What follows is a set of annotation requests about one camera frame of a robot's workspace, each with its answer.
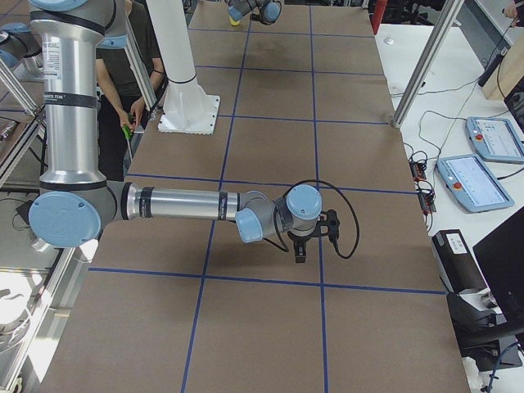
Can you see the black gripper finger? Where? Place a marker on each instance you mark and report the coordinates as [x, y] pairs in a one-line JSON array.
[[300, 252]]

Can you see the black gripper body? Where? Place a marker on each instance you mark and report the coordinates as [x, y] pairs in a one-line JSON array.
[[300, 237]]

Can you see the yellow plastic cup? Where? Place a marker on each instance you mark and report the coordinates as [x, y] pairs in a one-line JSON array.
[[233, 22]]

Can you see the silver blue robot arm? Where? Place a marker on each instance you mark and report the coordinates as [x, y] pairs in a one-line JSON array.
[[264, 11], [92, 104]]

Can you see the black box with label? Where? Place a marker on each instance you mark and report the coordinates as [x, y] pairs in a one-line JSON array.
[[457, 267]]

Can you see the near teach pendant tablet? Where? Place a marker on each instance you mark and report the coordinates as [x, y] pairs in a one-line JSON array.
[[472, 184]]

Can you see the teach pendant tablet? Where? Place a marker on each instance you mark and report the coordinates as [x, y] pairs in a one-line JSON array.
[[472, 184], [495, 139]]

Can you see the black monitor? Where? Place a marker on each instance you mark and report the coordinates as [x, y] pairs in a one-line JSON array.
[[500, 257]]

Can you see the far teach pendant tablet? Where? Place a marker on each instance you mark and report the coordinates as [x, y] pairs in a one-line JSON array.
[[495, 139]]

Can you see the white round table disc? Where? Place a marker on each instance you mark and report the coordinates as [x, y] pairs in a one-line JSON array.
[[388, 40]]

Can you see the seated person in green shirt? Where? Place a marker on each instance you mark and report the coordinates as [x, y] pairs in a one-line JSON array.
[[121, 93]]

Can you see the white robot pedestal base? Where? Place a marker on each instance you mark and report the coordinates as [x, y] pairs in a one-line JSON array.
[[186, 107]]

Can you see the green handled tool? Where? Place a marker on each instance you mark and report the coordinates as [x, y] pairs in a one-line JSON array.
[[128, 134]]

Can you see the aluminium frame post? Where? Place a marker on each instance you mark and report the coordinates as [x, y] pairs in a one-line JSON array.
[[428, 55]]

